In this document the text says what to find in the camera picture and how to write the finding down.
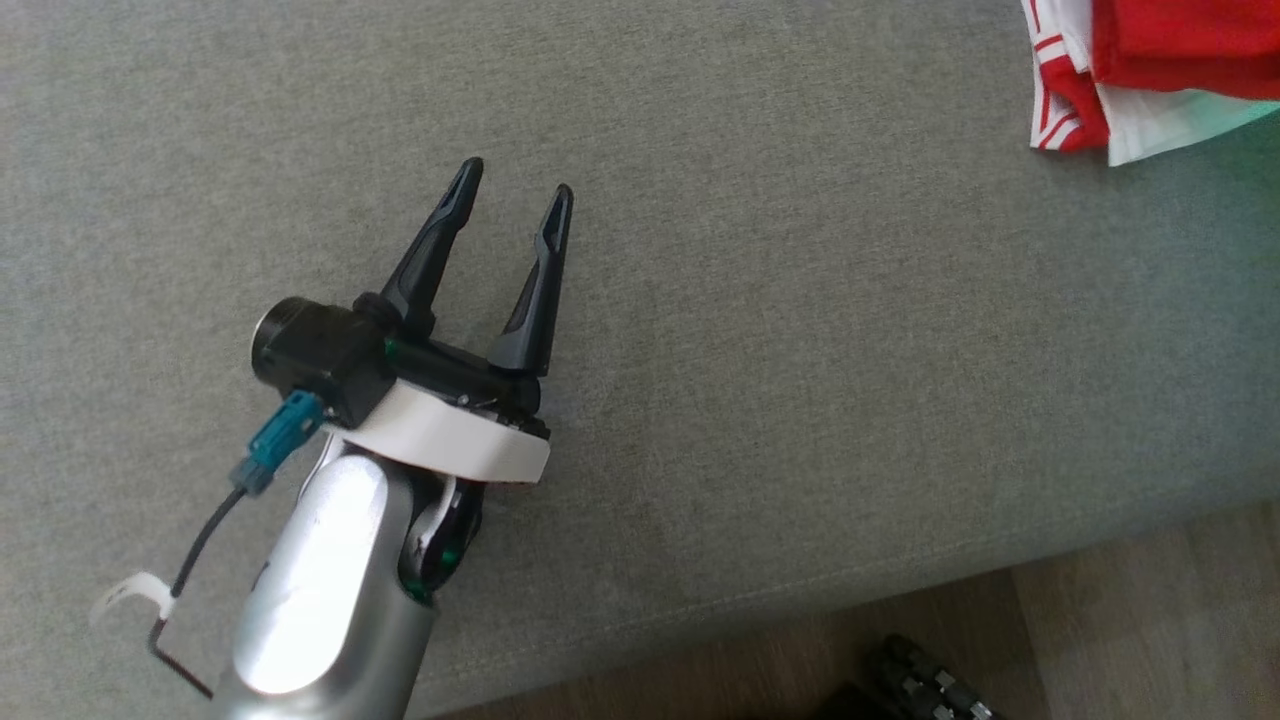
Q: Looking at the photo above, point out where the red and white striped garment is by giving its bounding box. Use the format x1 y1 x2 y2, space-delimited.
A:
1022 0 1280 168

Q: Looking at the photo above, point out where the white cable tag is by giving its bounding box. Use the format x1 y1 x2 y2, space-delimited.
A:
90 572 176 626

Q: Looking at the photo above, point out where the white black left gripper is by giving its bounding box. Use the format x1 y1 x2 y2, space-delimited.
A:
320 157 575 486

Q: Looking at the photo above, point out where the black cable with teal connector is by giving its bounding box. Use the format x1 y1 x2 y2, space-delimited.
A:
150 390 326 699

